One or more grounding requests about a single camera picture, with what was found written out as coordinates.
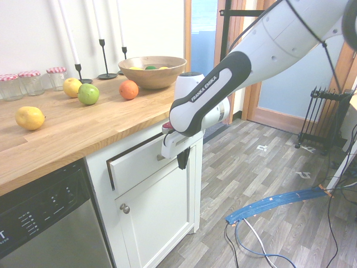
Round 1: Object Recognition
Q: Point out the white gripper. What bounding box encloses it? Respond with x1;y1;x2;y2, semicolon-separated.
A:
161;130;197;170

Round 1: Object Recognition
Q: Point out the white drawer with wooden inside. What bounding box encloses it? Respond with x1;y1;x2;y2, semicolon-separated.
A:
105;132;187;192

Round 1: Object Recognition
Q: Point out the large wooden bowl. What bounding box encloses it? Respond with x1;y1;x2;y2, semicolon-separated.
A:
118;56;187;90

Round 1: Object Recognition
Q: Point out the orange fruit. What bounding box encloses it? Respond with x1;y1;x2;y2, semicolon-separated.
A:
119;80;139;101

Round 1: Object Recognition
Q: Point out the wooden framed glass door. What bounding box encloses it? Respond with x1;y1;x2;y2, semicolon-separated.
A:
242;41;348;135

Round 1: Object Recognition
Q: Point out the green apple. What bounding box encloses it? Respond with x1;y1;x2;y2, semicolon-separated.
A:
77;83;100;106

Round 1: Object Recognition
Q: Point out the black candle holder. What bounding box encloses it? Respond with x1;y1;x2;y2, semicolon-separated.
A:
74;63;94;84
97;38;119;80
117;46;128;75

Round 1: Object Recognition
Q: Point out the yellow apple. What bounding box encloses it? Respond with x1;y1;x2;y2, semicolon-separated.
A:
62;78;83;98

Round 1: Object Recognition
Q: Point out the black metal stand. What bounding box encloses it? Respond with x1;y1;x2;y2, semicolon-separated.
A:
219;0;268;56

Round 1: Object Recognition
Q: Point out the black oil radiator heater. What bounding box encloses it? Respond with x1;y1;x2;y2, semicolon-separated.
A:
296;86;352;156

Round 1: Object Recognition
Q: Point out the stainless steel dishwasher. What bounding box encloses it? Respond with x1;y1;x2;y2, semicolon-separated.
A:
0;157;114;268

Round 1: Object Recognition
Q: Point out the tall white candle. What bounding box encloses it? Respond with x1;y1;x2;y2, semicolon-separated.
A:
57;0;80;65
115;0;126;47
91;0;105;40

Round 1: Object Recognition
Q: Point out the glass jar with checkered lid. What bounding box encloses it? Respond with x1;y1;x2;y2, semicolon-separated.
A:
0;73;23;102
18;70;45;96
46;66;67;92

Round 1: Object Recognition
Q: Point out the yellow pear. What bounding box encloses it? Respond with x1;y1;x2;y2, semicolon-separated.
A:
15;106;46;131

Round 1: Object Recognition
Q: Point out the black floor cable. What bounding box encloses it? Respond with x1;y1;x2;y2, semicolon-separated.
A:
225;222;245;268

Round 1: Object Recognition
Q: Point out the blue floor cable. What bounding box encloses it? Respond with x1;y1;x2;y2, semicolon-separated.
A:
235;218;298;268

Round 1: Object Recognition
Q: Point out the blue taped floor cable cover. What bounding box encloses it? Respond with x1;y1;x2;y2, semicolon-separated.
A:
225;186;334;226

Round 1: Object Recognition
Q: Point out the white floor cable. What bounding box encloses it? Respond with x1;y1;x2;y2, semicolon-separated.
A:
243;218;278;268

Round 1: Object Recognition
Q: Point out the wooden door frame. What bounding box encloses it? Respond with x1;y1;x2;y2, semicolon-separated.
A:
183;0;235;125

